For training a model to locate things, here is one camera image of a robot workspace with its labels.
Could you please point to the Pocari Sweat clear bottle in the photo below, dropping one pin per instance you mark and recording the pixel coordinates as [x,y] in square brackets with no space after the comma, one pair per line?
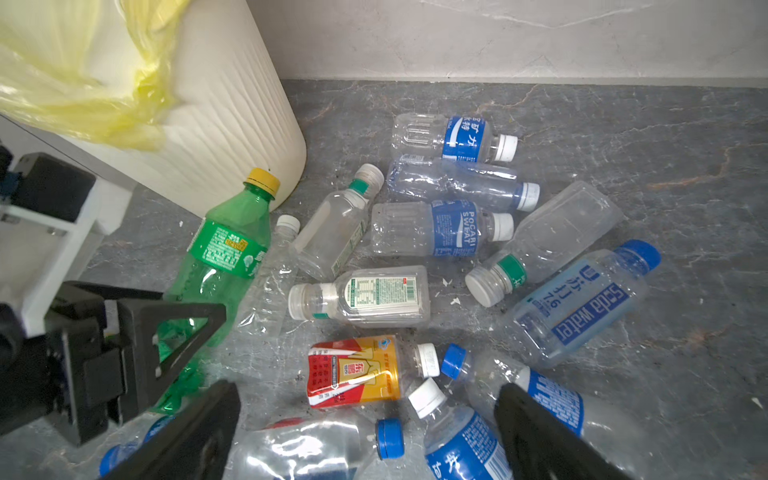
[454,228]

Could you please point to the clear bottle green ring cap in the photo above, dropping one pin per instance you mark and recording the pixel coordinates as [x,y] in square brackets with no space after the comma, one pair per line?
[325,244]

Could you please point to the soda water bottle blue cap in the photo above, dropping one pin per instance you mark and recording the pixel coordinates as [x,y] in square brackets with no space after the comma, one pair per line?
[601,287]

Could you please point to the green soda bottle yellow cap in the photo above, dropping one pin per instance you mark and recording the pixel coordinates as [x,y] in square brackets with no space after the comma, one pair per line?
[219,267]

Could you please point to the blue label bottle white cap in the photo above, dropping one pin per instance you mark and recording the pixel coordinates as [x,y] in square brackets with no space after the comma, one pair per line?
[458,442]

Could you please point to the clear bottle white printed label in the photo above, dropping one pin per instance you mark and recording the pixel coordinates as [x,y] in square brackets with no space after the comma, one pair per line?
[390,297]

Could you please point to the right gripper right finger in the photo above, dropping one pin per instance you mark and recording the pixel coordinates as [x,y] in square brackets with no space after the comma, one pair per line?
[538,446]

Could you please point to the clear crushed bottle blue cap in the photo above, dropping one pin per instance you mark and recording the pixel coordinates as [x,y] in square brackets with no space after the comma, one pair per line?
[498,189]

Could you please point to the yellow plastic bin liner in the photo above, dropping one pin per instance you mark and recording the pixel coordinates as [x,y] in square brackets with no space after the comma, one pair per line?
[98,71]

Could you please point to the red yellow label bottle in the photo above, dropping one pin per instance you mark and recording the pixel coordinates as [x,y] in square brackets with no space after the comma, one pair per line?
[369,369]

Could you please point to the clear bottle red blue label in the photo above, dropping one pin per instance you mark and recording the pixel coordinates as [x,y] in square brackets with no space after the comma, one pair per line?
[334,445]

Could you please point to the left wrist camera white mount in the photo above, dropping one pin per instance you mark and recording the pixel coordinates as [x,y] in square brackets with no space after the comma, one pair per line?
[38,252]

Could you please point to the clear bottle blue label top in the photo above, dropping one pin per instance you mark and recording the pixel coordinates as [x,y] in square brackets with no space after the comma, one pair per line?
[461,138]

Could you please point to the white ribbed trash bin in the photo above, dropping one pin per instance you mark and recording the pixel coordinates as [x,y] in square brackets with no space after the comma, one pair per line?
[232,115]

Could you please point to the slim clear bottle white cap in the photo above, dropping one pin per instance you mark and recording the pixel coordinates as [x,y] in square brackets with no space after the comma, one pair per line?
[264,308]

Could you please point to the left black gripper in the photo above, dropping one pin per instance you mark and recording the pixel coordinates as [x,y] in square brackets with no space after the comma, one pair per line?
[47,376]

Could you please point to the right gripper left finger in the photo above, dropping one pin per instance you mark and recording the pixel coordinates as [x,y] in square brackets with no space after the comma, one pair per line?
[194,445]

